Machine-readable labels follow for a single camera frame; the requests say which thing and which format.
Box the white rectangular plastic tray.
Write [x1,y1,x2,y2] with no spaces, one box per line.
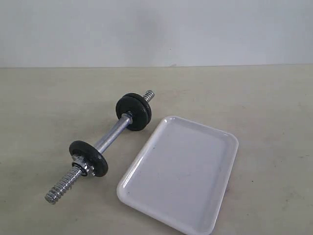
[116,116,239,235]

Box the black weight plate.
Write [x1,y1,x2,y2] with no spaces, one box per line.
[115,96,148,131]
[69,141,109,177]
[124,93,152,125]

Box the chrome threaded dumbbell bar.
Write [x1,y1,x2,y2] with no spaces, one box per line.
[45,90,155,205]

